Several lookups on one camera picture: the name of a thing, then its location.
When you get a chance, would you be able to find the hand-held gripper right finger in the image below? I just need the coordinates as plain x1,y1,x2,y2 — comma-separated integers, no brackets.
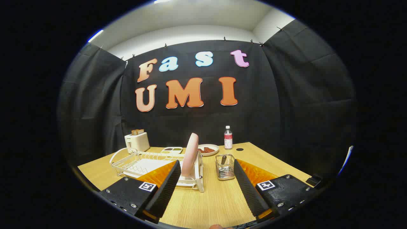
233,159,321,223

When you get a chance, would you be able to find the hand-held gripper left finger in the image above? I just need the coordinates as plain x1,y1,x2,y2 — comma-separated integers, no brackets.
98,160,182,224

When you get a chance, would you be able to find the metal wire basket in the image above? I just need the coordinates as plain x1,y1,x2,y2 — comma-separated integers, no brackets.
215,154,236,181

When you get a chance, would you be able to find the white wire dish rack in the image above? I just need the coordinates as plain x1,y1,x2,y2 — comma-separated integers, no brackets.
109,148,204,193

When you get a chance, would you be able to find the pink plate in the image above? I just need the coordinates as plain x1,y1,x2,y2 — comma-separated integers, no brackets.
181,133,200,178

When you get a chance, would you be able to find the white round food plate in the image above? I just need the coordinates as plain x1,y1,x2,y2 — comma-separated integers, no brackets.
197,144,220,156

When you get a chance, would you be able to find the clear bottle with red label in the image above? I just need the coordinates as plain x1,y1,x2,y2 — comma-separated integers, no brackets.
224,125,233,150

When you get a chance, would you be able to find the cream toaster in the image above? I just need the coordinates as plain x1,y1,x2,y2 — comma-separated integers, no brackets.
124,131,150,154

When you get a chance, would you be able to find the small black block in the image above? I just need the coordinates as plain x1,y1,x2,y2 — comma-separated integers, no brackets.
306,175,322,188

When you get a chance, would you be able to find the black backdrop cloth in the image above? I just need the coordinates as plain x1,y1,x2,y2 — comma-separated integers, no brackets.
57,19,358,188

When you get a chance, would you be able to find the row of cloth clips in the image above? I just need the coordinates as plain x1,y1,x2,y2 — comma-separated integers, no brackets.
99,27,283,61

